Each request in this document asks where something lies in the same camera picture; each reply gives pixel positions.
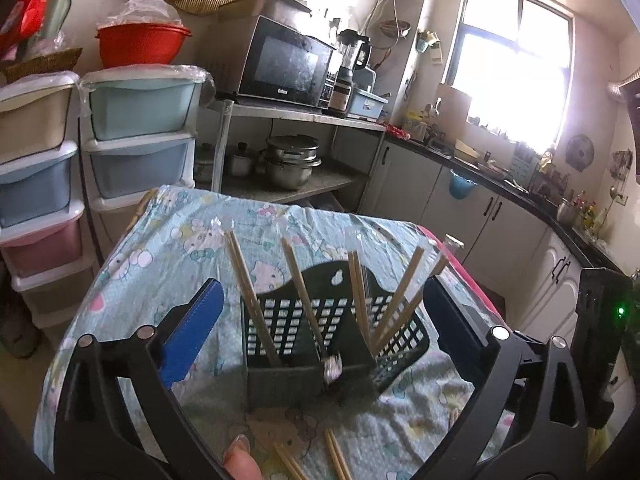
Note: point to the black trash bin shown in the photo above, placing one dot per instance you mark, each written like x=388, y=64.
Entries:
x=17, y=330

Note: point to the drawer tower with green drawer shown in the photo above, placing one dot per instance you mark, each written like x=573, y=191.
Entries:
x=140, y=160

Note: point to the steel pot on counter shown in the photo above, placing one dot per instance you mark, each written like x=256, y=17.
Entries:
x=567, y=211

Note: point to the red plastic basin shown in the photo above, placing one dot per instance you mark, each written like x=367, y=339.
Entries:
x=142, y=47

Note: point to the bunch of wooden chopsticks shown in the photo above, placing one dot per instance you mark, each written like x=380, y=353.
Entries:
x=359, y=292

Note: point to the pale blue storage box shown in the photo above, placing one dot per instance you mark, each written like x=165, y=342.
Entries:
x=367, y=105

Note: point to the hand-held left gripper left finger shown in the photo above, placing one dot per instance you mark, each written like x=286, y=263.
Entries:
x=192, y=335

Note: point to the blue hanging bin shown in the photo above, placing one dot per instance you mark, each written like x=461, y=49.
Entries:
x=461, y=187

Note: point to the row of condiment bottles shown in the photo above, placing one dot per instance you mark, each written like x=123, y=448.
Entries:
x=590, y=212

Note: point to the wicker tray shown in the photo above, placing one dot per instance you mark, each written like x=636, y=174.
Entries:
x=40, y=65

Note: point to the range hood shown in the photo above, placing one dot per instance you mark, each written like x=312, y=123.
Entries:
x=632, y=125

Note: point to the metal kitchen shelf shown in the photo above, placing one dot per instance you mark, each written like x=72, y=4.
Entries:
x=300, y=117

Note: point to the kitchen counter cabinets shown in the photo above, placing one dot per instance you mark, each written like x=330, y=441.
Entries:
x=510, y=230

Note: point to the wooden chopstick pair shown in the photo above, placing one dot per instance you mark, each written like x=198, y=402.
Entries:
x=337, y=455
x=292, y=462

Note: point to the teal countertop rack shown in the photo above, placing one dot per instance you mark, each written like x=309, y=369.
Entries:
x=525, y=157

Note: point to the hanging metal strainer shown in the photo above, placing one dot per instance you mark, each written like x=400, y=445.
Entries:
x=395, y=29

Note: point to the small steel pot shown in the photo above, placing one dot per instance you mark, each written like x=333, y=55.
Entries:
x=240, y=162

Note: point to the red snack bag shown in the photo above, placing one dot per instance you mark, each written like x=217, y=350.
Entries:
x=25, y=5

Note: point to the black microwave oven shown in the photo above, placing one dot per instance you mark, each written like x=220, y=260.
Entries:
x=285, y=62

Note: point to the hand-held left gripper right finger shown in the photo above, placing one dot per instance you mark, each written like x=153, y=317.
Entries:
x=457, y=335

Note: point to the pale hanging bag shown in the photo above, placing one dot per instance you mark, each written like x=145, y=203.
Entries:
x=50, y=15

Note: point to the person's left hand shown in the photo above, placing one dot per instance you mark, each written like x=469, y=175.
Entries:
x=242, y=460

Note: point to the large steel pot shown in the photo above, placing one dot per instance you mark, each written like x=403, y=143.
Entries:
x=292, y=165

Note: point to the drawer tower with pink drawer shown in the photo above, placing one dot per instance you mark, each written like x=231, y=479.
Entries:
x=35, y=185

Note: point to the black blender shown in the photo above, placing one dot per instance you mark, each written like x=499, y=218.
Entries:
x=350, y=70

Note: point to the clear plastic bag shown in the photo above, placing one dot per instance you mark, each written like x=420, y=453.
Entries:
x=140, y=12

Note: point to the green perforated utensil holder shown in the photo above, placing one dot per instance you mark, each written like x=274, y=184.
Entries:
x=285, y=380

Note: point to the small grey fan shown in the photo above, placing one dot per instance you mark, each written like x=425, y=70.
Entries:
x=580, y=152

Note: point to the window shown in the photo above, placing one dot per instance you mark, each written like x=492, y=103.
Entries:
x=510, y=65

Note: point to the white cutting board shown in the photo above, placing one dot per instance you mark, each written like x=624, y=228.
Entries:
x=452, y=102

